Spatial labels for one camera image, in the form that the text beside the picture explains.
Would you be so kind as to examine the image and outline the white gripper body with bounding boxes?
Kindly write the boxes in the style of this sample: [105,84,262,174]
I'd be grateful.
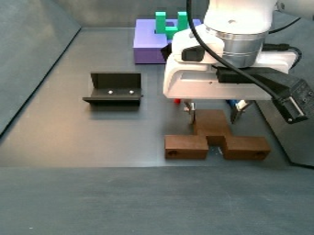
[163,25,296,100]

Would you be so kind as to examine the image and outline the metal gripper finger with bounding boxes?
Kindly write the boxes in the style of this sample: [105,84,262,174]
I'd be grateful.
[184,99,196,123]
[231,100,252,123]

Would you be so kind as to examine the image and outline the brown T-shaped block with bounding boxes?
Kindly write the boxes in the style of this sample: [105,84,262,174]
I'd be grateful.
[164,109,271,161]

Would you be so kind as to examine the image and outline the black angle fixture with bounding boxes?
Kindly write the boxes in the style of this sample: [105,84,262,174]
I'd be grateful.
[83,72,141,106]

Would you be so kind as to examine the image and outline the blue peg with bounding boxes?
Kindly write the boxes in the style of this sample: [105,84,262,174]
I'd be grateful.
[227,99,239,107]

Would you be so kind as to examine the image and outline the red peg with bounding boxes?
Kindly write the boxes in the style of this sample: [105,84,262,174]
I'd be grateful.
[173,98,181,105]

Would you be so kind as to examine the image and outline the purple base block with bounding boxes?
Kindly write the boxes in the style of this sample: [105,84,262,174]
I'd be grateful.
[132,18,203,65]

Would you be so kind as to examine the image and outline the green U-shaped block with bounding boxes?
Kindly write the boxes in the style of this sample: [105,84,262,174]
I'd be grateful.
[155,11,187,39]

